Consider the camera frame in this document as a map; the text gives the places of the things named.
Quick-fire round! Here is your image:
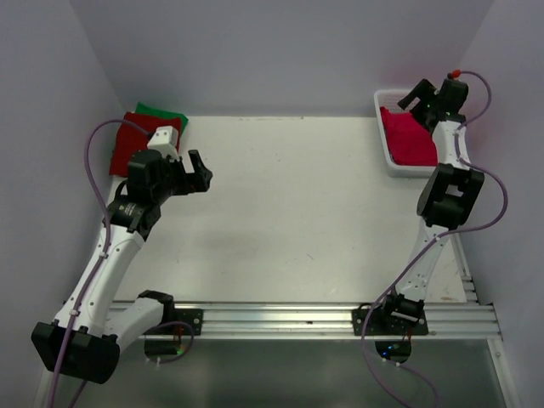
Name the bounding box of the folded green t shirt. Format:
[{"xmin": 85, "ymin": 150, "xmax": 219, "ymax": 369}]
[{"xmin": 134, "ymin": 102, "xmax": 189, "ymax": 132}]

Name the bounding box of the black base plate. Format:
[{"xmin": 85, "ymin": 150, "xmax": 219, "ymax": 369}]
[
  {"xmin": 174, "ymin": 308, "xmax": 204, "ymax": 336},
  {"xmin": 351, "ymin": 309, "xmax": 429, "ymax": 337}
]

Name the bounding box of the folded dark red t shirt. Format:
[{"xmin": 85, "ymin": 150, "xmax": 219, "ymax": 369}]
[{"xmin": 109, "ymin": 112, "xmax": 184, "ymax": 178}]

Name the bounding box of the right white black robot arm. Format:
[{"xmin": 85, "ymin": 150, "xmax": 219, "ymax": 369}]
[{"xmin": 378, "ymin": 72, "xmax": 485, "ymax": 334}]

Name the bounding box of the white plastic mesh basket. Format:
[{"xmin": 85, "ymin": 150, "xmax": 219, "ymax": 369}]
[{"xmin": 373, "ymin": 88, "xmax": 438, "ymax": 179}]

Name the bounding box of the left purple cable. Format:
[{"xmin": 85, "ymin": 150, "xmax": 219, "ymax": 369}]
[{"xmin": 45, "ymin": 119, "xmax": 195, "ymax": 408}]

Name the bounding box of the crimson pink t shirt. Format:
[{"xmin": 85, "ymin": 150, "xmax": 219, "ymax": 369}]
[{"xmin": 380, "ymin": 106, "xmax": 438, "ymax": 167}]

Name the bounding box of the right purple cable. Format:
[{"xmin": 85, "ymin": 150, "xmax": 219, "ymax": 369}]
[{"xmin": 359, "ymin": 70, "xmax": 510, "ymax": 408}]

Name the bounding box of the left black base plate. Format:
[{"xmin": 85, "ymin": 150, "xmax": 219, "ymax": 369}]
[{"xmin": 174, "ymin": 308, "xmax": 204, "ymax": 336}]

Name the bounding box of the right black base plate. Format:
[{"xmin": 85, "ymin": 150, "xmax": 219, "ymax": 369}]
[{"xmin": 351, "ymin": 309, "xmax": 429, "ymax": 337}]

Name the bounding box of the aluminium mounting rail frame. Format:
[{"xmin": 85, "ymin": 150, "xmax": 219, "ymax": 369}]
[{"xmin": 109, "ymin": 242, "xmax": 520, "ymax": 407}]

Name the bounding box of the purple cable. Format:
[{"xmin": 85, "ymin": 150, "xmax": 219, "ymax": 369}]
[
  {"xmin": 45, "ymin": 119, "xmax": 195, "ymax": 408},
  {"xmin": 359, "ymin": 70, "xmax": 510, "ymax": 408}
]

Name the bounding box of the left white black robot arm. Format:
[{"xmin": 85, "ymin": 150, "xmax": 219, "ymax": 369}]
[{"xmin": 31, "ymin": 149, "xmax": 213, "ymax": 384}]

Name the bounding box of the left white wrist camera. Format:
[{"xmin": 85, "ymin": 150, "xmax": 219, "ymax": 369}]
[{"xmin": 147, "ymin": 126, "xmax": 179, "ymax": 156}]

